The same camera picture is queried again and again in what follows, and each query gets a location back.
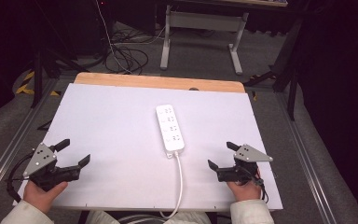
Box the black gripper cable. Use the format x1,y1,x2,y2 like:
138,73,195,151
251,172,270,203
6,151,35,203

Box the white power strip cable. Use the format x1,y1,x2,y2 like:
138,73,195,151
158,151,184,220

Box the grey metal desk frame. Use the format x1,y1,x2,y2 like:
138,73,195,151
159,4,250,76

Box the person's left hand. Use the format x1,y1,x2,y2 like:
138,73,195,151
22,180,69,215

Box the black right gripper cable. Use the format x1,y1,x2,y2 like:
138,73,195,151
251,172,270,203

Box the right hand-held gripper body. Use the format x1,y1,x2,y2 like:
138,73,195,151
215,144,274,185

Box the yellow black floor tape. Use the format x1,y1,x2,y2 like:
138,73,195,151
15,70,61,97

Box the white board sheet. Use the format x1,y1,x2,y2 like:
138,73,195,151
12,82,284,213

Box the black metal stand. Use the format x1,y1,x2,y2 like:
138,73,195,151
242,17,303,121
31,0,90,109

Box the black floor cables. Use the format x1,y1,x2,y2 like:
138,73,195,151
104,29,150,76

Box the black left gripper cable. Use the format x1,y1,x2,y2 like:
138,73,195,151
6,151,35,203

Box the person's lap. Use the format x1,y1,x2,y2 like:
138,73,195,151
85,210,213,224

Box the wooden desktop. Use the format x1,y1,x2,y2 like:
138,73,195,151
223,0,289,8

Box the aluminium floor rail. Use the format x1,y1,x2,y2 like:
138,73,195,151
275,92,337,224
0,77,60,202

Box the white floor cable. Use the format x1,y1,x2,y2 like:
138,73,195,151
94,0,133,75

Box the white power strip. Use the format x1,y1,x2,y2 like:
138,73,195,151
155,104,186,160

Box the wooden table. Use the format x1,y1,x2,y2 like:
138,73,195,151
74,72,246,94

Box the person's right hand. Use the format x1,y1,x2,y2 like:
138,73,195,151
226,169,263,203

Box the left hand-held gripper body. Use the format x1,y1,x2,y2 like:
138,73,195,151
22,143,81,192

